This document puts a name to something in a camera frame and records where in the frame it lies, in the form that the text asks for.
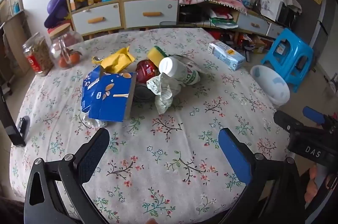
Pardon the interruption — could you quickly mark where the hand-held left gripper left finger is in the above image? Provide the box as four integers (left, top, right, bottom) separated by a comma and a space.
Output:
24, 128, 110, 224

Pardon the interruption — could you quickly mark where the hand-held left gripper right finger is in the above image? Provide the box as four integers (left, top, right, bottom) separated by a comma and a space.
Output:
218, 128, 308, 224

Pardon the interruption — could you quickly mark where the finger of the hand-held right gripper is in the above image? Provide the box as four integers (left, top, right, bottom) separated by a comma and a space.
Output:
303, 106, 330, 126
274, 110, 305, 135

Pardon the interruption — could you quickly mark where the white plastic basin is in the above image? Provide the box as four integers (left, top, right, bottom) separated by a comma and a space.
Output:
250, 65, 290, 105

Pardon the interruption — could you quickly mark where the blue cracker box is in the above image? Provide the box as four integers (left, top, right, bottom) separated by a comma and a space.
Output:
81, 66, 138, 123

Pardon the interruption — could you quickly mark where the white paper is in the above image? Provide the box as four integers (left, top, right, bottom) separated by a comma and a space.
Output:
146, 72, 187, 115

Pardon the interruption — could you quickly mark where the yellow snack bag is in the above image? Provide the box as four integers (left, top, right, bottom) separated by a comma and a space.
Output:
92, 46, 136, 74

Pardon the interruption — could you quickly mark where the red tin can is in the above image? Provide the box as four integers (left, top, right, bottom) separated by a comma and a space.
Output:
133, 59, 160, 103

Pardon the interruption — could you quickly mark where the white plastic bottle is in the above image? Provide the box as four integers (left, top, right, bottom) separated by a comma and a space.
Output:
158, 56, 201, 86

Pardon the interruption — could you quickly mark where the yellow green sponge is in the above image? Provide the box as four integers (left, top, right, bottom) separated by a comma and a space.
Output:
146, 46, 168, 61

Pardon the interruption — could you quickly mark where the person's right hand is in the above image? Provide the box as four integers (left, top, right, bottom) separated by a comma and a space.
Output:
307, 165, 338, 201

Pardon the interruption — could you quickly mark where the clear plastic wrapper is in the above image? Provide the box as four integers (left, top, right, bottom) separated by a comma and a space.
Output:
80, 111, 109, 128

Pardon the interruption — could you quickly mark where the blue plastic stool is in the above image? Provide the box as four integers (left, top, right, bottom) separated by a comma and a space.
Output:
261, 28, 314, 93

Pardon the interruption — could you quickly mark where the light blue tissue box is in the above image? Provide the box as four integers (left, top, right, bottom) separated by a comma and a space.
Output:
208, 40, 246, 71

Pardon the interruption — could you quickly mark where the low wooden side cabinet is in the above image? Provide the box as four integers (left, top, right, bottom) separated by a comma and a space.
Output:
178, 1, 287, 43

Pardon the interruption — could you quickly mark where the glass jar with red label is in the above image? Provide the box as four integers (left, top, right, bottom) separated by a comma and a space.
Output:
22, 32, 55, 76

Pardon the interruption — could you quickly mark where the white microwave oven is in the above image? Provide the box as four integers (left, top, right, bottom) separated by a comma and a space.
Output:
260, 0, 302, 23

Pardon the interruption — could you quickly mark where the glass jar with wooden lid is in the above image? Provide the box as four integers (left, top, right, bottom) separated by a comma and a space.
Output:
49, 23, 84, 70

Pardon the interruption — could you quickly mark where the green and white plastic bag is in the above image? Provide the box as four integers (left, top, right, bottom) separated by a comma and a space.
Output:
210, 17, 239, 29

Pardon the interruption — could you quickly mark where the purple hat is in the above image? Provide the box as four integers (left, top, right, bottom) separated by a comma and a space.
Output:
44, 0, 71, 29

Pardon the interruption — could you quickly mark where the grey drawer with wooden handle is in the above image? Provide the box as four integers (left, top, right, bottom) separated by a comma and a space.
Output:
71, 3, 122, 36
123, 0, 179, 29

